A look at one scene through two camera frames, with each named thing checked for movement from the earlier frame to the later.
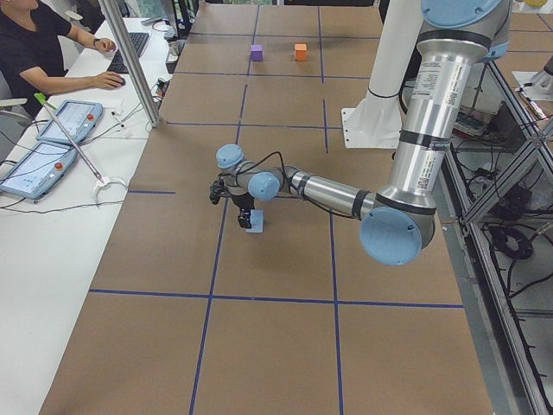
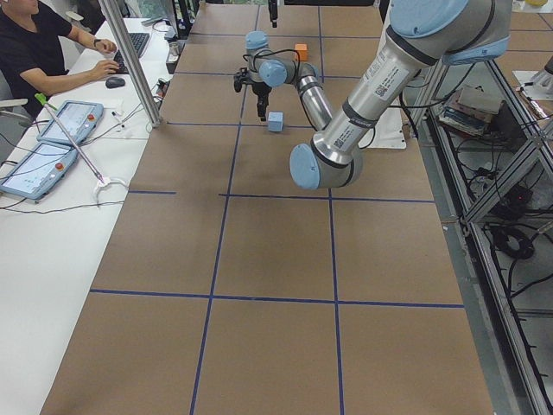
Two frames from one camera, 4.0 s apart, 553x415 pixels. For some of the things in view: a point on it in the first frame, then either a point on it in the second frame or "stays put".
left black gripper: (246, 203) to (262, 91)
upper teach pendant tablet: (78, 118) stays put
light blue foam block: (256, 221) to (276, 121)
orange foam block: (301, 52) stays put
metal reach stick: (41, 98) stays put
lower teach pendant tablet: (40, 170) stays put
